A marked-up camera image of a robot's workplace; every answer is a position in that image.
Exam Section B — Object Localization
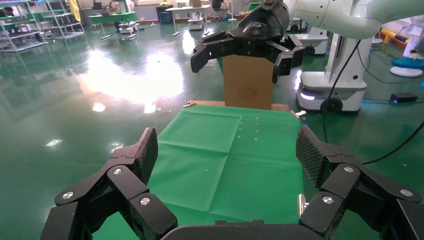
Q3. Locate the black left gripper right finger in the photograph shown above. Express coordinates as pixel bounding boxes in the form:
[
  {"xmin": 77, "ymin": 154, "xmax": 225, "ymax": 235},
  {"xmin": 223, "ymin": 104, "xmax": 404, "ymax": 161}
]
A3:
[{"xmin": 295, "ymin": 125, "xmax": 424, "ymax": 240}]

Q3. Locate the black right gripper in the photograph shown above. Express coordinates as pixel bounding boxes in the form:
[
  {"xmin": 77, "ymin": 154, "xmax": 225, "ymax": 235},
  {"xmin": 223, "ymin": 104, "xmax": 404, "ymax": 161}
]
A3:
[{"xmin": 190, "ymin": 1, "xmax": 306, "ymax": 84}]

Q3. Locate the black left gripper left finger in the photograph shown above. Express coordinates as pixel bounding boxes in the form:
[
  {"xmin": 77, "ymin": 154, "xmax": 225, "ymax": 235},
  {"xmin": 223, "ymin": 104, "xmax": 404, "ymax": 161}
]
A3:
[{"xmin": 39, "ymin": 127, "xmax": 179, "ymax": 240}]

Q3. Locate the small tall cardboard box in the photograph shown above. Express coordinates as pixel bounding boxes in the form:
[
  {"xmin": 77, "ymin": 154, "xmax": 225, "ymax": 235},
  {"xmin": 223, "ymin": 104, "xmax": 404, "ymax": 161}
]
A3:
[{"xmin": 222, "ymin": 54, "xmax": 276, "ymax": 111}]

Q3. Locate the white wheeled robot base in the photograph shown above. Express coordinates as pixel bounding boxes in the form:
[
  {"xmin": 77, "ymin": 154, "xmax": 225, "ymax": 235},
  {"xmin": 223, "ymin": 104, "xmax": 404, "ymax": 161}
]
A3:
[{"xmin": 290, "ymin": 25, "xmax": 329, "ymax": 57}]

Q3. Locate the small white mobile base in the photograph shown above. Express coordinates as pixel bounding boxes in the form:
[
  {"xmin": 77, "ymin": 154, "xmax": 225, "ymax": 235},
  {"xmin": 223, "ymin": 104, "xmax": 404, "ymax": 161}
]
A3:
[
  {"xmin": 187, "ymin": 17, "xmax": 205, "ymax": 32},
  {"xmin": 118, "ymin": 21, "xmax": 139, "ymax": 35}
]

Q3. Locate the white work table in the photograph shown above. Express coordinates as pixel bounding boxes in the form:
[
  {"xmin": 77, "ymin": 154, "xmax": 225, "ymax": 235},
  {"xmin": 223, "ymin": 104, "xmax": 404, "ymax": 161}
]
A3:
[{"xmin": 164, "ymin": 4, "xmax": 213, "ymax": 37}]

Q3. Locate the dark blue bin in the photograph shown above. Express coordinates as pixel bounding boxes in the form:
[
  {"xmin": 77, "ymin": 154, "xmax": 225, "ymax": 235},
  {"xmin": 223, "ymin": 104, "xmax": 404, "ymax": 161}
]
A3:
[{"xmin": 156, "ymin": 4, "xmax": 175, "ymax": 25}]

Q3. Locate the white wheeled robot chassis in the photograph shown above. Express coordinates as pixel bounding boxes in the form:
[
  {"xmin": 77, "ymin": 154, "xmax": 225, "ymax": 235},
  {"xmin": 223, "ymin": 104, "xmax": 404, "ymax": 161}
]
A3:
[{"xmin": 295, "ymin": 33, "xmax": 374, "ymax": 114}]

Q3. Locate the black power adapter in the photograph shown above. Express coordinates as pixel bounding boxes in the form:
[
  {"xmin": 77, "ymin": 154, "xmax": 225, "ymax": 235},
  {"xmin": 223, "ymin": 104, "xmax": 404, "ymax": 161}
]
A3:
[{"xmin": 389, "ymin": 92, "xmax": 419, "ymax": 104}]

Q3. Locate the green table cloth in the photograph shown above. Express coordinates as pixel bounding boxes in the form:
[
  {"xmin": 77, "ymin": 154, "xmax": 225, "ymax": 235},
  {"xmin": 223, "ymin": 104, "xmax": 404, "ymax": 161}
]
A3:
[{"xmin": 92, "ymin": 104, "xmax": 306, "ymax": 240}]

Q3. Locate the yellow orange tube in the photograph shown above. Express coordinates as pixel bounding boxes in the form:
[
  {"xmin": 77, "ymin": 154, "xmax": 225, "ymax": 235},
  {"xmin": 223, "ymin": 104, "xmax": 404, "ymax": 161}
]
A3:
[{"xmin": 379, "ymin": 28, "xmax": 409, "ymax": 45}]

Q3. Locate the green covered table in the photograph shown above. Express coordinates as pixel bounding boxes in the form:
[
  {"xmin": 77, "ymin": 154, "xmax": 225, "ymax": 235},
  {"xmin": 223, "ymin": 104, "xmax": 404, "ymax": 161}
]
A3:
[{"xmin": 87, "ymin": 11, "xmax": 138, "ymax": 41}]

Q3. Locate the white metal shelving rack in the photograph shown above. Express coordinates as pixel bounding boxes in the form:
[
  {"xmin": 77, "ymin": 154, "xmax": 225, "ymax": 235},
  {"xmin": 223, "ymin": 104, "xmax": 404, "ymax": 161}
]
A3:
[
  {"xmin": 0, "ymin": 0, "xmax": 48, "ymax": 53},
  {"xmin": 42, "ymin": 0, "xmax": 86, "ymax": 40}
]

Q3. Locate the black cable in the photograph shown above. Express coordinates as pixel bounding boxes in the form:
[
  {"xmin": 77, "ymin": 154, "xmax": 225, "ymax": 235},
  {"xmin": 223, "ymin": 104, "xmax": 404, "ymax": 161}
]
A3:
[
  {"xmin": 322, "ymin": 39, "xmax": 363, "ymax": 144},
  {"xmin": 361, "ymin": 120, "xmax": 424, "ymax": 166}
]

